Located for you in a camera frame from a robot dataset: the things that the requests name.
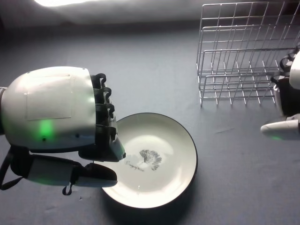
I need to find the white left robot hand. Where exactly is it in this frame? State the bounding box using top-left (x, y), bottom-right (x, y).
top-left (0, 66), bottom-right (127, 196)

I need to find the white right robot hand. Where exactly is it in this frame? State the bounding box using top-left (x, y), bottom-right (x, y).
top-left (260, 45), bottom-right (300, 141)

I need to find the white plate with black rim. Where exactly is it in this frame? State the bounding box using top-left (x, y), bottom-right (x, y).
top-left (100, 112), bottom-right (199, 208)

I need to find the silver wire dish rack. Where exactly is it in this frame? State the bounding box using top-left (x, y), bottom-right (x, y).
top-left (195, 1), bottom-right (300, 108)

